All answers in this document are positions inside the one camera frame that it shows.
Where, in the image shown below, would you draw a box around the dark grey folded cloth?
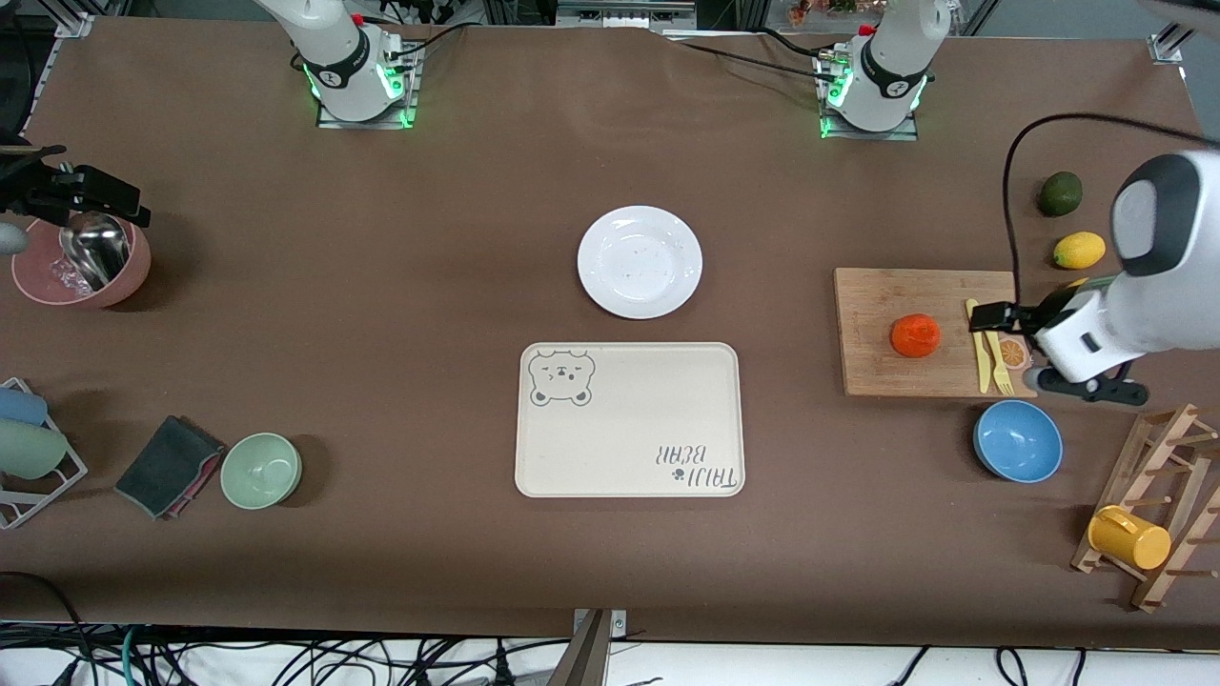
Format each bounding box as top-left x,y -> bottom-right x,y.
114,415 -> 227,521

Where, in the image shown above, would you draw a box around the dark camera post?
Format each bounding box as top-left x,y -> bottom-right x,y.
548,610 -> 613,686

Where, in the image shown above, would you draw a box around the bamboo cutting board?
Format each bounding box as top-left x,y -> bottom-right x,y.
834,268 -> 1045,399

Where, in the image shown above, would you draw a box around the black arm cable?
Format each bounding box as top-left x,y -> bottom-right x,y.
1001,114 -> 1220,311

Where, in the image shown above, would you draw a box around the cream bear print tray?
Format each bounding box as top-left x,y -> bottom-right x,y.
515,342 -> 746,498

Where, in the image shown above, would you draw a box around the clear ice cubes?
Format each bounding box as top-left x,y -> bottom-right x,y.
46,255 -> 89,294

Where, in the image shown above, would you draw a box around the brown table cover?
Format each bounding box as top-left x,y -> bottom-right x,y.
0,14 -> 1220,649

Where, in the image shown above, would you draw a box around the orange mandarin fruit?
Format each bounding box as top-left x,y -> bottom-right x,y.
890,313 -> 943,359

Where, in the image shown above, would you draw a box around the blue bowl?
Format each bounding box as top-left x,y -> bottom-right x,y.
973,399 -> 1064,484

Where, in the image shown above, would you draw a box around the wooden peg rack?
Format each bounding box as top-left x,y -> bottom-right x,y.
1071,403 -> 1220,612

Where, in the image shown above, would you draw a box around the dark green fruit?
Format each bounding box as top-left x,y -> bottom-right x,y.
1037,171 -> 1084,217

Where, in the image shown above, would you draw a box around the black base cable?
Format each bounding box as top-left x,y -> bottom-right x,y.
667,33 -> 840,82
367,14 -> 478,72

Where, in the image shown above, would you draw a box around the pale green bowl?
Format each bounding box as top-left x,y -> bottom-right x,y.
220,433 -> 303,511

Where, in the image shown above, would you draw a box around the pink bowl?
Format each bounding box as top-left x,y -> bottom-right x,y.
11,217 -> 152,310

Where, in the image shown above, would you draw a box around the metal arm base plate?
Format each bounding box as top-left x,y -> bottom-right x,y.
315,57 -> 420,131
815,52 -> 921,142

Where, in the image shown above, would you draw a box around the yellow plastic knife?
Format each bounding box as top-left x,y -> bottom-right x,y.
966,298 -> 992,394

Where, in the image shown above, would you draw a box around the round white plate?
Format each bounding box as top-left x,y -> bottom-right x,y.
577,205 -> 703,320

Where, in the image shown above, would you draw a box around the white wire rack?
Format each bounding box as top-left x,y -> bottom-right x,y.
0,377 -> 89,531

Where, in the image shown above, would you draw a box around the yellow mug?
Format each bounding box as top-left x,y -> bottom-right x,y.
1088,505 -> 1171,571

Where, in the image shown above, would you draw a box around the pale green cup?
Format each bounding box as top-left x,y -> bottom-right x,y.
0,419 -> 70,480

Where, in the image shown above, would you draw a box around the yellow plastic fork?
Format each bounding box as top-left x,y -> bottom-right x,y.
986,329 -> 1014,395

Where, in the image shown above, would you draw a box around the metal scoop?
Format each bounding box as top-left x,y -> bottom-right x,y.
59,212 -> 132,292

